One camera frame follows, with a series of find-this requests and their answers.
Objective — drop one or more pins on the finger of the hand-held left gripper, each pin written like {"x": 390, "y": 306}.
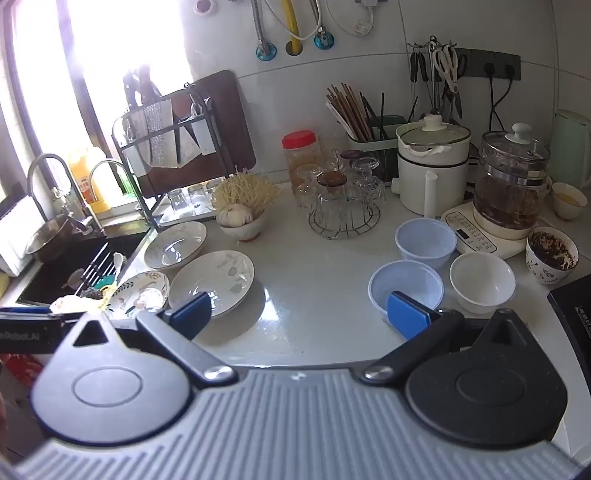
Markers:
{"x": 27, "y": 312}

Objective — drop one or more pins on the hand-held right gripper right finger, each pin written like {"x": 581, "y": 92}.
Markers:
{"x": 406, "y": 316}

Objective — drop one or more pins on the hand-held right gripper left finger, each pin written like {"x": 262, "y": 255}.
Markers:
{"x": 191, "y": 311}

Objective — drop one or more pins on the pale blue plastic bowl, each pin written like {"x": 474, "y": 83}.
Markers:
{"x": 406, "y": 279}
{"x": 425, "y": 240}

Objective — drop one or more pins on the white floral plate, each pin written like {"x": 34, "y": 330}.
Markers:
{"x": 224, "y": 277}
{"x": 175, "y": 244}

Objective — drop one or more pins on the small leaf-rimmed plate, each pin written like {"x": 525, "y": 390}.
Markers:
{"x": 131, "y": 286}

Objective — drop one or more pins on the white ceramic bowl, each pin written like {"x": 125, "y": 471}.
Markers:
{"x": 482, "y": 281}

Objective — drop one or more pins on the red printed bag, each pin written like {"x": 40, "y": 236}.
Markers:
{"x": 18, "y": 369}

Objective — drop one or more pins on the yellow corn cob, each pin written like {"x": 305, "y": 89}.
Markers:
{"x": 3, "y": 284}

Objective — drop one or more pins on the black kitchen sink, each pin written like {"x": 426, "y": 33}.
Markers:
{"x": 55, "y": 281}

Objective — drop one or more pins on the white microwave oven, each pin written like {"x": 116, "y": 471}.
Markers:
{"x": 14, "y": 240}

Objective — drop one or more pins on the yellow food scraps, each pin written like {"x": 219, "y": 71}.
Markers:
{"x": 104, "y": 295}

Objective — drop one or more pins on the black sink drain rack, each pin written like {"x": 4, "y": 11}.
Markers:
{"x": 94, "y": 272}

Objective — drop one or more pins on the stainless steel bowl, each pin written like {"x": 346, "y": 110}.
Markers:
{"x": 48, "y": 235}

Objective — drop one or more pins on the white spoon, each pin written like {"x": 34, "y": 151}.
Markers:
{"x": 119, "y": 263}

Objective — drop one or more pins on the grey drip tray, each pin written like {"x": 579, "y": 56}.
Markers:
{"x": 184, "y": 216}

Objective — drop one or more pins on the white bowl with brown foot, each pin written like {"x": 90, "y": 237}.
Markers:
{"x": 244, "y": 230}

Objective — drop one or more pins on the garlic bulb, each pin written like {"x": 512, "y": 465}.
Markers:
{"x": 235, "y": 214}

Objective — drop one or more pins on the white kettle heating base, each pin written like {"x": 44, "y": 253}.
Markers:
{"x": 480, "y": 235}

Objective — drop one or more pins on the clear drinking glass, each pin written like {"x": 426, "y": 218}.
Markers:
{"x": 196, "y": 194}
{"x": 213, "y": 187}
{"x": 175, "y": 198}

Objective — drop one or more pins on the white electric cooking pot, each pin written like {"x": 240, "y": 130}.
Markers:
{"x": 429, "y": 180}

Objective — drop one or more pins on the dark arched faucet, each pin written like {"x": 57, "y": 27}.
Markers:
{"x": 32, "y": 170}

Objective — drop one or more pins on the green bottle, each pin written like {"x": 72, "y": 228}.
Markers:
{"x": 127, "y": 184}

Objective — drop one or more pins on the yellow oil bottle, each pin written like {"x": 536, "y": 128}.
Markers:
{"x": 87, "y": 180}

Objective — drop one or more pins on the cluster of upturned glass cups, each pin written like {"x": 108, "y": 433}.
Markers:
{"x": 341, "y": 184}

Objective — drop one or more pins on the chrome arched faucet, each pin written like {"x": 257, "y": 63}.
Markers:
{"x": 94, "y": 173}

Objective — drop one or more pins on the patterned bowl with dregs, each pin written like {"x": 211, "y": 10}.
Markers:
{"x": 551, "y": 254}

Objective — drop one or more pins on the black induction cooker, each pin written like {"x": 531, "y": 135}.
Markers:
{"x": 572, "y": 309}

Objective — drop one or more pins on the glass kettle with white knob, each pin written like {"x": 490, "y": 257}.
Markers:
{"x": 510, "y": 184}

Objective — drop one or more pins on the steel cleaver blade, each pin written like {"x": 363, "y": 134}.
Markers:
{"x": 159, "y": 134}

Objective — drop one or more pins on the green utensil holder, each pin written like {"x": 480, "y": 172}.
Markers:
{"x": 385, "y": 134}

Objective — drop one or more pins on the brown cutting board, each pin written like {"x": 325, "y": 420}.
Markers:
{"x": 231, "y": 124}

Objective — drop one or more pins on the red-lidded clear jar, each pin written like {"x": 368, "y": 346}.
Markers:
{"x": 301, "y": 154}

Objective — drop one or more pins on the small bowl with yellow liquid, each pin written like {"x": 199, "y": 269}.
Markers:
{"x": 569, "y": 198}

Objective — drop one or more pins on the black knife rack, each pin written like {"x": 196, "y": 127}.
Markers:
{"x": 210, "y": 110}

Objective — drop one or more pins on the blue pipe flange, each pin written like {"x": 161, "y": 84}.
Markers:
{"x": 265, "y": 51}
{"x": 324, "y": 40}

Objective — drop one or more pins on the yellow gas pipe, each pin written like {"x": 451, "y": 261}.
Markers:
{"x": 293, "y": 23}

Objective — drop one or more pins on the dark wall power strip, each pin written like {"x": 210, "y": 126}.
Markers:
{"x": 494, "y": 62}

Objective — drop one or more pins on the red round wall fitting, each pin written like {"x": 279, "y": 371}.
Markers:
{"x": 202, "y": 5}

